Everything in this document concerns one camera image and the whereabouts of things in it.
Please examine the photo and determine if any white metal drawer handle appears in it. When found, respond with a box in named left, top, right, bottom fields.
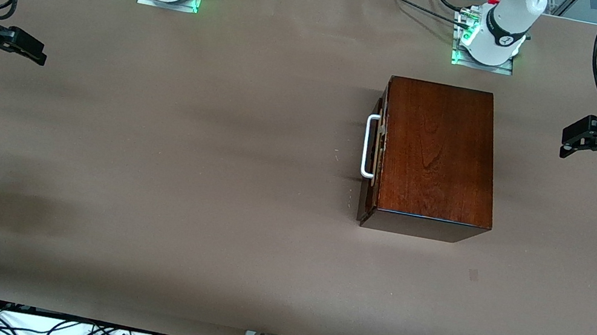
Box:
left=357, top=112, right=387, bottom=180

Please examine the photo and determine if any wooden drawer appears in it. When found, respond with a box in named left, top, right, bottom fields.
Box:
left=355, top=81, right=397, bottom=225

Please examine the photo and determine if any dark brown wooden cabinet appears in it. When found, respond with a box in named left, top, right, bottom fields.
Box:
left=360, top=74, right=515, bottom=249

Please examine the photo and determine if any brown paper table cover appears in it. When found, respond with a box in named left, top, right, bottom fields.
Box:
left=0, top=0, right=597, bottom=335

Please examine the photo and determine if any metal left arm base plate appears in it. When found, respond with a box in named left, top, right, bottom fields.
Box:
left=449, top=5, right=523, bottom=76

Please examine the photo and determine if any black cable to arm base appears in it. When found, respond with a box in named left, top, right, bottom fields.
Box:
left=360, top=0, right=477, bottom=31

